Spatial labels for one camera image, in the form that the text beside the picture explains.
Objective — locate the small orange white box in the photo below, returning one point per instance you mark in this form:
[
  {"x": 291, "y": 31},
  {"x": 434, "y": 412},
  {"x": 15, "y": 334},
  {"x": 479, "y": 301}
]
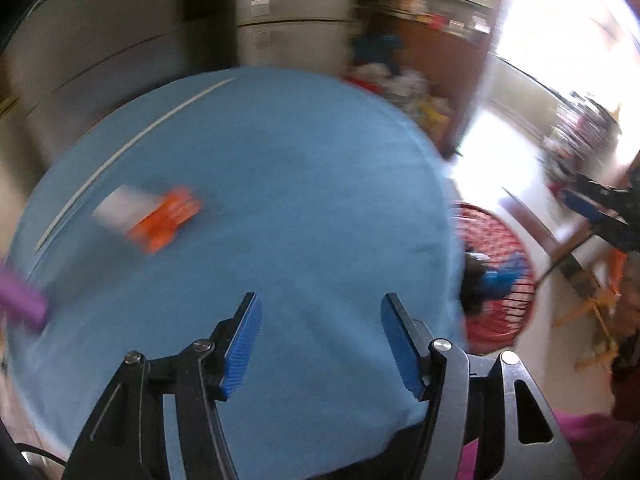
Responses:
[{"x": 120, "y": 207}]

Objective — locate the orange packet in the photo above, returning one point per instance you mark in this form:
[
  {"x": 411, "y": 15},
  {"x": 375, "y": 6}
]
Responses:
[{"x": 165, "y": 220}]

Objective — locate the blue tablecloth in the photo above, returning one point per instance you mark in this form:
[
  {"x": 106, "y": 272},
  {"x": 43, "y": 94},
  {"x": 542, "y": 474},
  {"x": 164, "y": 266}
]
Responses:
[{"x": 300, "y": 185}]

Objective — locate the black plastic bag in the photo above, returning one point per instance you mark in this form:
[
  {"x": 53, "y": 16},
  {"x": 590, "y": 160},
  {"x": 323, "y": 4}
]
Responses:
[{"x": 475, "y": 280}]

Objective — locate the red plastic mesh basket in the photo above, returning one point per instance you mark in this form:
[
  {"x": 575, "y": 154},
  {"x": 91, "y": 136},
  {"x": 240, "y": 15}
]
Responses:
[{"x": 495, "y": 225}]

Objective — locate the cluttered rack of items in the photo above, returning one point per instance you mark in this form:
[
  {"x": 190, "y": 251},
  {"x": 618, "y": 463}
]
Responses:
[{"x": 580, "y": 130}]

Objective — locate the dark blue bag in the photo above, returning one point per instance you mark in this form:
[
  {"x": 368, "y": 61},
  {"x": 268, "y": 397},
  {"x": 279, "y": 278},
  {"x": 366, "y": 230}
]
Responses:
[{"x": 377, "y": 47}]

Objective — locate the thin white rod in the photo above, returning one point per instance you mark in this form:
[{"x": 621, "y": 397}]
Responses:
[{"x": 150, "y": 127}]

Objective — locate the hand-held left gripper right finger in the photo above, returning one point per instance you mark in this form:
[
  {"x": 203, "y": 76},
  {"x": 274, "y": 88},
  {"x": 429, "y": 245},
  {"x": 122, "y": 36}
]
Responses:
[{"x": 400, "y": 350}]

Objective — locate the yellow shopping bag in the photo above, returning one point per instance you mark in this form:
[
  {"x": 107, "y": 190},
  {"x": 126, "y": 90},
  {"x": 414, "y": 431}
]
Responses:
[{"x": 432, "y": 115}]

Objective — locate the shelf of jars and bottles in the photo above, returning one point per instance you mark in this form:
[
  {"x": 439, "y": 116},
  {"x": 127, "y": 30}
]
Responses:
[{"x": 430, "y": 5}]

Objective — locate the blue plastic bag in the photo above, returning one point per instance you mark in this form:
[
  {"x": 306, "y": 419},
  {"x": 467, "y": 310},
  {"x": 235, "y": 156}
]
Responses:
[{"x": 505, "y": 280}]

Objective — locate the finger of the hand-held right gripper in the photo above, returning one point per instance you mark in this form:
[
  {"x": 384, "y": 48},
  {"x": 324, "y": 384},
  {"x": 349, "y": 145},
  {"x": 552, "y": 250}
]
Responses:
[{"x": 582, "y": 204}]

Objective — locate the person's pink clothing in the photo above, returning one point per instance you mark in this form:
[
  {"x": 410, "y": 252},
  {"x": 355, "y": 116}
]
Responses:
[{"x": 585, "y": 430}]

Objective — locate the brown wooden cabinet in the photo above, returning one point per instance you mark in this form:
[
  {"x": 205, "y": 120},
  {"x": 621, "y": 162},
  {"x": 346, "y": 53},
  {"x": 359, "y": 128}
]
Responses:
[{"x": 465, "y": 75}]

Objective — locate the yellow wooden rack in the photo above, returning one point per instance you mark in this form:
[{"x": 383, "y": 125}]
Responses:
[{"x": 595, "y": 310}]

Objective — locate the purple insulated bottle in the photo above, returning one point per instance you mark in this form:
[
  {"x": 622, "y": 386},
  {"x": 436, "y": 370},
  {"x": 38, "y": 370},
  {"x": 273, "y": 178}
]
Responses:
[{"x": 20, "y": 297}]

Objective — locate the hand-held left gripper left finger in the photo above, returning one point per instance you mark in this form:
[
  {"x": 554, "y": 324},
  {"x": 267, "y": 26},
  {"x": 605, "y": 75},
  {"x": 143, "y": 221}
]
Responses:
[{"x": 242, "y": 345}]

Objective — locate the large grey refrigerator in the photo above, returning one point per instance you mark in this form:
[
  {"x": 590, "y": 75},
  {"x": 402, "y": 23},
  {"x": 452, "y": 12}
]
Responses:
[{"x": 100, "y": 35}]

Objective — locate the red shopping bag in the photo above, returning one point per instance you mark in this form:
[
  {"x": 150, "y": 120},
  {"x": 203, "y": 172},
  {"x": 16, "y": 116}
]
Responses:
[{"x": 362, "y": 80}]

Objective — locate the white plastic bags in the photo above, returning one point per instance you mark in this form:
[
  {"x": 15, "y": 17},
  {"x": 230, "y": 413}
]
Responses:
[{"x": 405, "y": 85}]

